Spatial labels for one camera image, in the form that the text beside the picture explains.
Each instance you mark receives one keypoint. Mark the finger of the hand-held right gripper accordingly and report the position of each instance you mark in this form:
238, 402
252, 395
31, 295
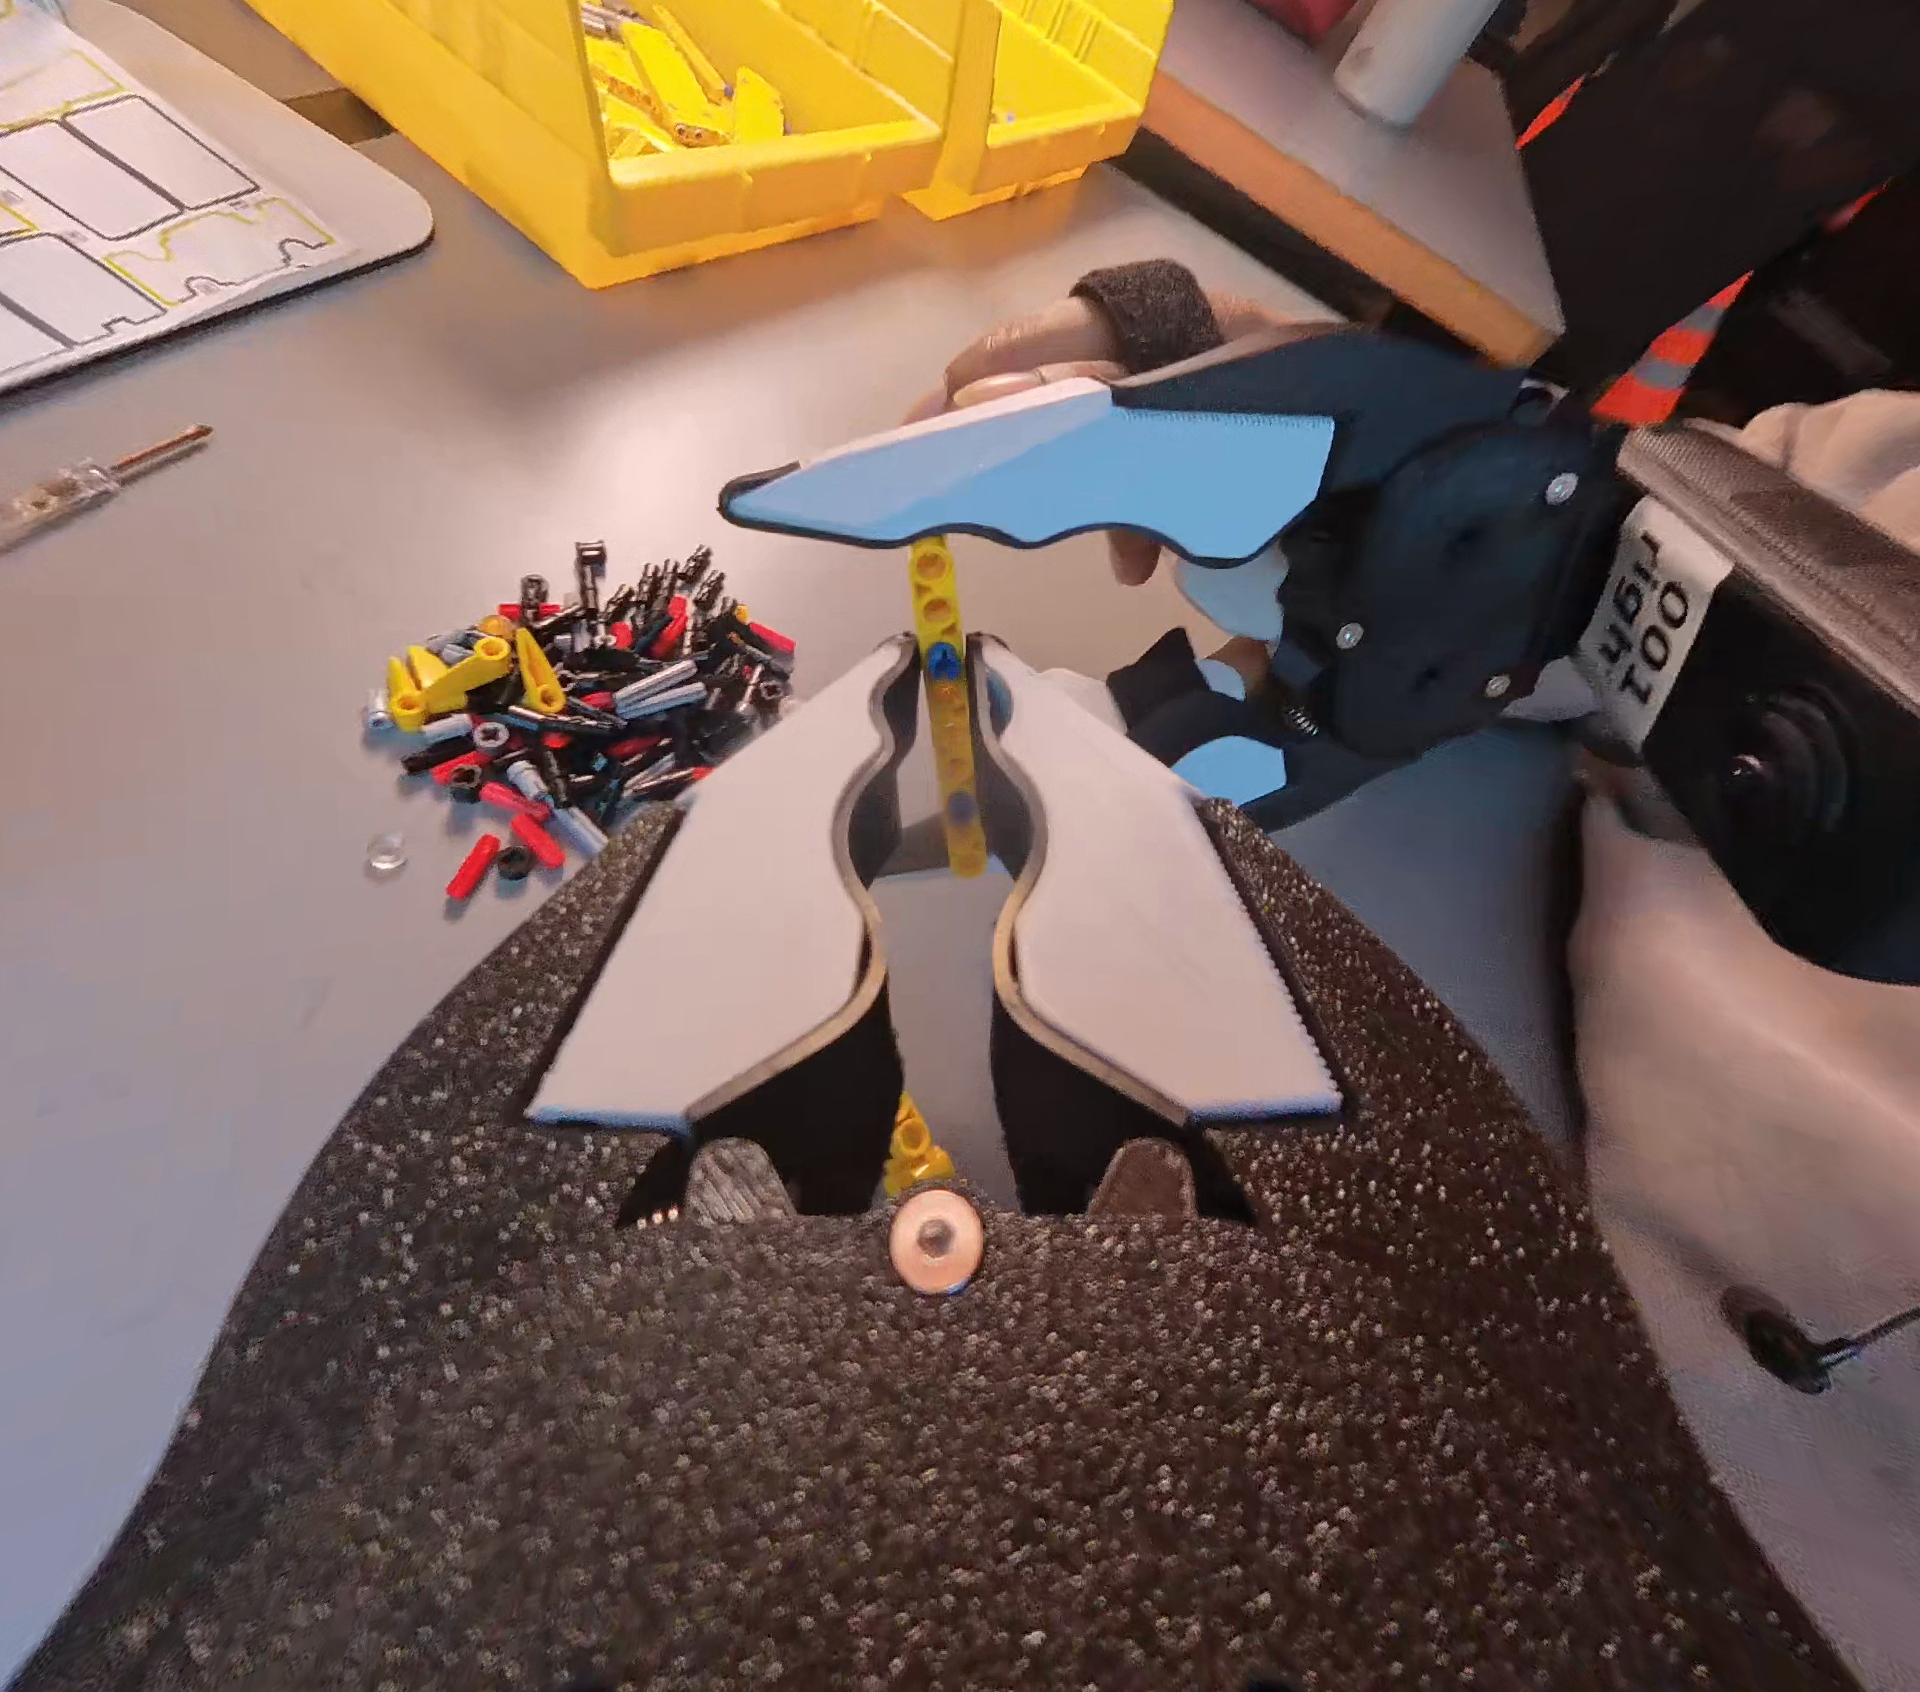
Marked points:
1050, 471
1239, 771

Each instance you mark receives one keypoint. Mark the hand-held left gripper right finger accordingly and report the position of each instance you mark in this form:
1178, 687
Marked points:
1154, 943

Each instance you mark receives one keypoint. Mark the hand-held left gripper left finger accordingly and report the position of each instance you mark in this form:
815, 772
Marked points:
721, 943

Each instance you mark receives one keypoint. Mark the pile of small building parts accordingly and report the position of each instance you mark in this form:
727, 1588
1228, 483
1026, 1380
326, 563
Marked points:
584, 717

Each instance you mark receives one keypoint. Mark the long yellow building beam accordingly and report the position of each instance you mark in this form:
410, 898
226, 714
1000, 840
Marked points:
944, 732

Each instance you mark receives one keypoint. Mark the heap of mixed building parts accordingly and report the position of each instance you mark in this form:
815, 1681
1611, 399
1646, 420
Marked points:
675, 87

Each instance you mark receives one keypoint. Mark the person's right forearm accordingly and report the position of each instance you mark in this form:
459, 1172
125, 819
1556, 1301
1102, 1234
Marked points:
1830, 446

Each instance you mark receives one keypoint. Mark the grey desk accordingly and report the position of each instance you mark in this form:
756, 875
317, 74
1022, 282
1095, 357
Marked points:
224, 746

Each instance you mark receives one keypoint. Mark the person's right hand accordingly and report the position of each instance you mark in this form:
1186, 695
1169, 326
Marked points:
1020, 350

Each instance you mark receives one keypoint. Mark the clear round stud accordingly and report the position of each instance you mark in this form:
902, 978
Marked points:
386, 853

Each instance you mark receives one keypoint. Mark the wood edged side table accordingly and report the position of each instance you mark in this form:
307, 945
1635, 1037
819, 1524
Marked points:
1320, 163

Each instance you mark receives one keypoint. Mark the dark chair back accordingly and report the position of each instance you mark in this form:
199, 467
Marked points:
1724, 116

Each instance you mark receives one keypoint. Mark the person's beige sweatshirt torso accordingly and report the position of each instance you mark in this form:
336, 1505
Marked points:
1771, 1123

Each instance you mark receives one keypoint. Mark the white printed mat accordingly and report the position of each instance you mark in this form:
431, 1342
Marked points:
151, 223

